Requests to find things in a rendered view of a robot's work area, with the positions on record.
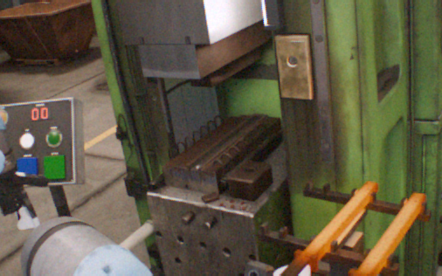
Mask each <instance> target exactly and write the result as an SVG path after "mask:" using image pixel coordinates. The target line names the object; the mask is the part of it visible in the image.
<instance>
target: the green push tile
mask: <svg viewBox="0 0 442 276"><path fill-rule="evenodd" d="M44 166H45V176H46V177H47V178H48V179H49V180H51V179H63V178H66V156H65V155H55V156H45V157H44Z"/></svg>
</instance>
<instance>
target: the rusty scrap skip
mask: <svg viewBox="0 0 442 276"><path fill-rule="evenodd" d="M95 26H96V23H95V20H94V15H93V9H92V2H91V0H53V1H51V2H47V3H46V2H41V3H28V4H25V5H21V6H18V7H15V8H11V9H8V10H3V11H0V46H1V47H2V48H3V49H4V50H5V51H6V52H7V53H8V55H9V56H11V57H12V58H13V59H17V60H14V61H15V64H16V66H25V65H44V66H58V65H61V64H62V63H65V62H66V61H70V60H73V59H76V58H79V57H80V56H83V55H85V54H87V52H86V49H88V48H89V45H90V44H91V41H92V37H93V34H94V30H95Z"/></svg>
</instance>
